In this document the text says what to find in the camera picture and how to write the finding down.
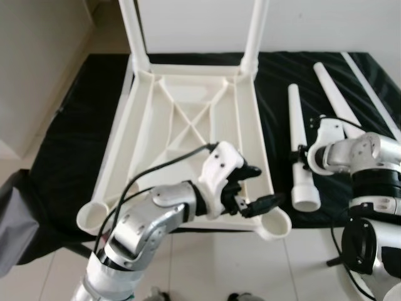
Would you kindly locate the dark grey fabric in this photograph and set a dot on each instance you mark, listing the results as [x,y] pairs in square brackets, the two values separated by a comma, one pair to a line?
[15,219]

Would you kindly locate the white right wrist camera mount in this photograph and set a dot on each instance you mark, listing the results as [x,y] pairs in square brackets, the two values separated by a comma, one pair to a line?
[329,141]

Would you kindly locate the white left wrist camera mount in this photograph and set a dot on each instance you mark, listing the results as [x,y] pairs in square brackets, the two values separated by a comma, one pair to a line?
[222,164]

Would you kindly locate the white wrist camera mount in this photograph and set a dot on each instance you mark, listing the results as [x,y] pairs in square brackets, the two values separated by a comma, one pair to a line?
[329,141]
[222,164]

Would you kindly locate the white plastic table leg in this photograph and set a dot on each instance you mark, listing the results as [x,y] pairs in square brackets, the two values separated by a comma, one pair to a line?
[133,31]
[294,113]
[255,31]
[329,88]

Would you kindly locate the black metal table leg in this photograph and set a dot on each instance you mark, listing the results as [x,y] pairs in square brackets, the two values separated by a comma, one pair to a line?
[334,260]

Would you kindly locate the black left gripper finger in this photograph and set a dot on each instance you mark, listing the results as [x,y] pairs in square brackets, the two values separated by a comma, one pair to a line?
[263,205]
[249,172]

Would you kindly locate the white plastic table top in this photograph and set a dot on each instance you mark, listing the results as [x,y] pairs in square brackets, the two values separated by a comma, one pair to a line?
[156,125]

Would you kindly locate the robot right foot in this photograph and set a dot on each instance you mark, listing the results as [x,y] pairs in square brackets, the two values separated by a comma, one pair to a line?
[239,296]

